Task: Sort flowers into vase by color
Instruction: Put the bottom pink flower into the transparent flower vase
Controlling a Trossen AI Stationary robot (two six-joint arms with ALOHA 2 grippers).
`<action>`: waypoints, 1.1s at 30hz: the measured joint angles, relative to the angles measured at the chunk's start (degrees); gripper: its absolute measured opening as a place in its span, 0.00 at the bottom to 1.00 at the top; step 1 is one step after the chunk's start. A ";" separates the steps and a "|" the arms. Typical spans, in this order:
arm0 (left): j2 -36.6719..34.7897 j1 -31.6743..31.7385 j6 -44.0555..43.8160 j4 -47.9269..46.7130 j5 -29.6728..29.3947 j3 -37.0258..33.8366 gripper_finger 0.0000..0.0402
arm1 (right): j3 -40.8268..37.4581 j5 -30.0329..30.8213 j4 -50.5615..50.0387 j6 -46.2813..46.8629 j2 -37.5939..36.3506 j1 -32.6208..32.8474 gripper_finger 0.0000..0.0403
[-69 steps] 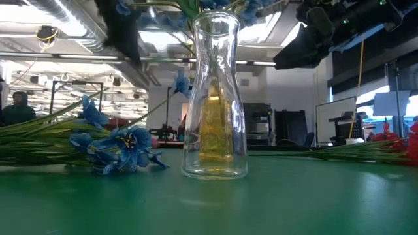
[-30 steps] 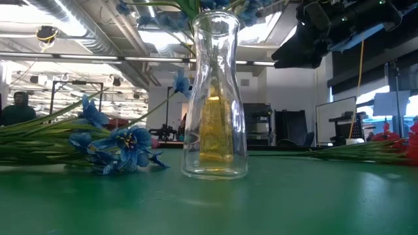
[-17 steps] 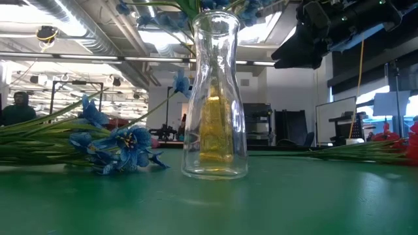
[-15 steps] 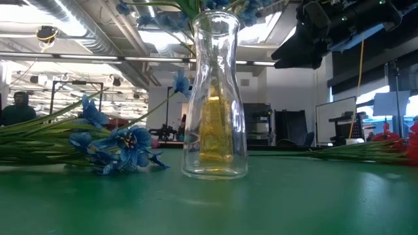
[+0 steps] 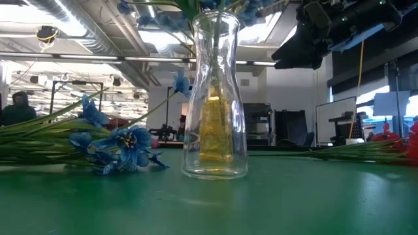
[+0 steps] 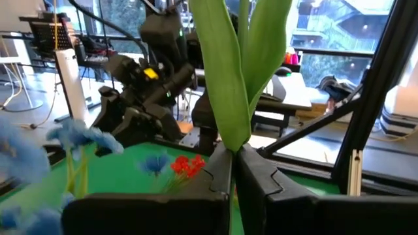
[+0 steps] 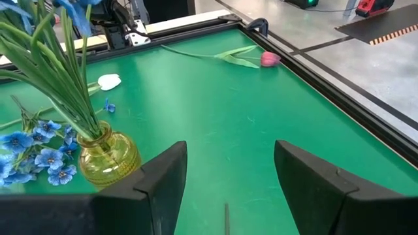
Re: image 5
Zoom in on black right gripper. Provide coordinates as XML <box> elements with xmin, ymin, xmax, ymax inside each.
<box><xmin>272</xmin><ymin>0</ymin><xmax>403</xmax><ymax>71</ymax></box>

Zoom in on green table mat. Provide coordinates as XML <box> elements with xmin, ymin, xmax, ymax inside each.
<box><xmin>0</xmin><ymin>148</ymin><xmax>418</xmax><ymax>235</ymax></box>

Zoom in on white sheet on tripod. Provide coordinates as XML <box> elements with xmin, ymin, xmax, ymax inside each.
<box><xmin>373</xmin><ymin>90</ymin><xmax>411</xmax><ymax>118</ymax></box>

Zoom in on black gantry frame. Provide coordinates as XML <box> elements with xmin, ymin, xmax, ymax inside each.
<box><xmin>48</xmin><ymin>80</ymin><xmax>105</xmax><ymax>123</ymax></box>

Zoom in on silver ventilation duct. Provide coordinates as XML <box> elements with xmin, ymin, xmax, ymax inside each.
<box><xmin>29</xmin><ymin>0</ymin><xmax>154</xmax><ymax>89</ymax></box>

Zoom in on black stand post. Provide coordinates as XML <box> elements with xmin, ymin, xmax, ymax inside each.
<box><xmin>165</xmin><ymin>85</ymin><xmax>193</xmax><ymax>127</ymax></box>

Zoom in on long ceiling light bar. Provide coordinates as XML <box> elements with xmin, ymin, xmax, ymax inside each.
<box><xmin>0</xmin><ymin>51</ymin><xmax>278</xmax><ymax>66</ymax></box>

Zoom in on clear glass vase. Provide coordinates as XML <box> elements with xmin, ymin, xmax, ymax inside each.
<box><xmin>181</xmin><ymin>9</ymin><xmax>249</xmax><ymax>181</ymax></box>

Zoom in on black perforated rack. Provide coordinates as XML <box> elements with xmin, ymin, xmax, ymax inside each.
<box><xmin>328</xmin><ymin>111</ymin><xmax>370</xmax><ymax>146</ymax></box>

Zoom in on black office chair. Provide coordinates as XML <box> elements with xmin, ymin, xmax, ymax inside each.
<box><xmin>274</xmin><ymin>109</ymin><xmax>316</xmax><ymax>147</ymax></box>

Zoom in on yellow glass vase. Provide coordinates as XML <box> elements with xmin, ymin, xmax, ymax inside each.
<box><xmin>198</xmin><ymin>83</ymin><xmax>234</xmax><ymax>164</ymax></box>

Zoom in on yellow hanging cable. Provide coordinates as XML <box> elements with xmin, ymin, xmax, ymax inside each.
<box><xmin>347</xmin><ymin>39</ymin><xmax>365</xmax><ymax>140</ymax></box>

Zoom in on black cabinet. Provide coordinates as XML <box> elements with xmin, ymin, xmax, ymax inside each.
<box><xmin>242</xmin><ymin>102</ymin><xmax>274</xmax><ymax>146</ymax></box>

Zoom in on silver ceiling air unit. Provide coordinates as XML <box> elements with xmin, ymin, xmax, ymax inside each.
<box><xmin>238</xmin><ymin>12</ymin><xmax>298</xmax><ymax>46</ymax></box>

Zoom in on red artificial flower bunch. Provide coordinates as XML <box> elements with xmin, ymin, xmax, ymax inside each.
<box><xmin>249</xmin><ymin>122</ymin><xmax>409</xmax><ymax>166</ymax></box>
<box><xmin>406</xmin><ymin>121</ymin><xmax>418</xmax><ymax>166</ymax></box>

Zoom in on person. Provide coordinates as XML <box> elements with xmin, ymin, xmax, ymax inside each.
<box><xmin>0</xmin><ymin>90</ymin><xmax>37</xmax><ymax>127</ymax></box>

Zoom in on black ceiling dome device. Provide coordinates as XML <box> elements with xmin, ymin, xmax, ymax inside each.
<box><xmin>35</xmin><ymin>25</ymin><xmax>59</xmax><ymax>45</ymax></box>

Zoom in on black tripod stand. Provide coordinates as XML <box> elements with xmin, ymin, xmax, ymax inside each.
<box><xmin>390</xmin><ymin>60</ymin><xmax>402</xmax><ymax>138</ymax></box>

